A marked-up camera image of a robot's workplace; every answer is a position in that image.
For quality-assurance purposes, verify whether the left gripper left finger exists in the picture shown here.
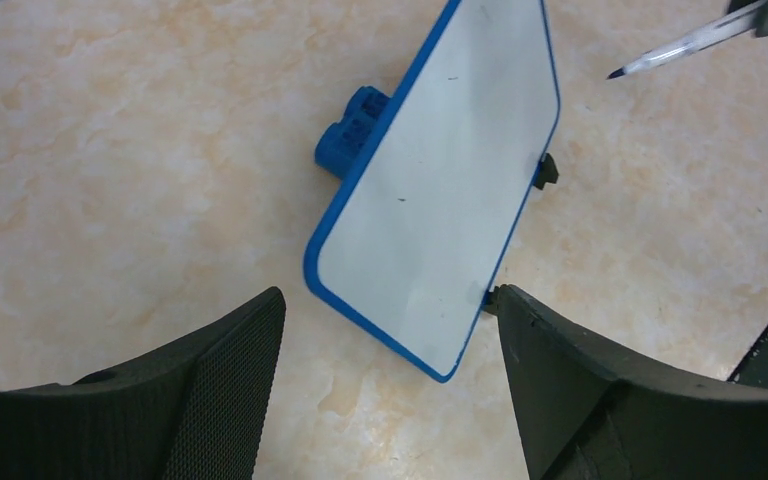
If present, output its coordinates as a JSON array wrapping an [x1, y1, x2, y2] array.
[[0, 287, 286, 479]]

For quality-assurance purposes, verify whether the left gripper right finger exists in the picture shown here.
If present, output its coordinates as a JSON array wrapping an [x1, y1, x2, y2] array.
[[493, 285, 768, 479]]

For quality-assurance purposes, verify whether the white whiteboard marker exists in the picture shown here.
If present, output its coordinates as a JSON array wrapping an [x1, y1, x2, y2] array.
[[607, 1, 765, 80]]

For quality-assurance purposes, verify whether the blue framed whiteboard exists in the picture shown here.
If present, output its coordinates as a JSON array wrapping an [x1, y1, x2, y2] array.
[[303, 1, 560, 383]]

